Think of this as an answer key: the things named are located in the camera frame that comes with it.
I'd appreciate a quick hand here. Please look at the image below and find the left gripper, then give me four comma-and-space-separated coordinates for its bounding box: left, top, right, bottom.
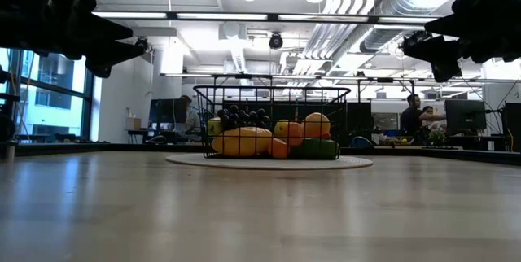
35, 0, 147, 79

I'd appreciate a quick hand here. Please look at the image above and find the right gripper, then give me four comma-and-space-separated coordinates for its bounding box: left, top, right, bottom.
401, 0, 504, 84

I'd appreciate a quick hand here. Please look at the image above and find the yellow-orange papaya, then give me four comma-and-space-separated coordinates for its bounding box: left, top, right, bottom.
301, 111, 332, 140

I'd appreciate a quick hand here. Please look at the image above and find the dark grape bunch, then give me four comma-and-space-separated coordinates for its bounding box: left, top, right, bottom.
217, 104, 273, 129

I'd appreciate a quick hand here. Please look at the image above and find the orange mango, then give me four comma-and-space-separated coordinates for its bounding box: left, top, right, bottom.
211, 126, 274, 159

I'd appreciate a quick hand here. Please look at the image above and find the green bell pepper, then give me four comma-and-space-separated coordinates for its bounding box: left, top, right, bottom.
289, 138, 340, 161

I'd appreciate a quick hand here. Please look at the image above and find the small orange tangerine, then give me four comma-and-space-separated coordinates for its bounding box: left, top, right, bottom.
287, 121, 305, 147

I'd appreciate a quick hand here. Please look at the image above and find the person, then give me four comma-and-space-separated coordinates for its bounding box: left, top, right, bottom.
421, 105, 436, 131
178, 94, 202, 133
399, 94, 447, 135

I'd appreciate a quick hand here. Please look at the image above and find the black metal rack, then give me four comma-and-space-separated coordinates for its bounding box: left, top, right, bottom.
357, 76, 417, 137

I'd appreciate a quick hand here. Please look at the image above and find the black computer monitor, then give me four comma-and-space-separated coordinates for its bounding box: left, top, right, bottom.
444, 98, 488, 133
501, 102, 521, 133
148, 98, 189, 124

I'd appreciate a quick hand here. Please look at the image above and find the large window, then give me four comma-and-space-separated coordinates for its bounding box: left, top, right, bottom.
0, 48, 95, 143

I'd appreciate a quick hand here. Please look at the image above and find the small potted plant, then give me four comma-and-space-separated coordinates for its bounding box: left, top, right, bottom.
427, 129, 449, 146

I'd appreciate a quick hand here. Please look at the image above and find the long ceiling light bar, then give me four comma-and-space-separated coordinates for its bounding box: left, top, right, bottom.
91, 8, 443, 27

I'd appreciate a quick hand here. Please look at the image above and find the blue chair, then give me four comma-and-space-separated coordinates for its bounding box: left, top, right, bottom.
350, 135, 374, 149

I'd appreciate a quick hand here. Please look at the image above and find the round white placemat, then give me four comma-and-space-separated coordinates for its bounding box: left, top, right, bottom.
165, 152, 374, 171

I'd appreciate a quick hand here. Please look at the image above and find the black wire basket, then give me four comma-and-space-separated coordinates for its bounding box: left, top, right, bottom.
193, 85, 352, 160

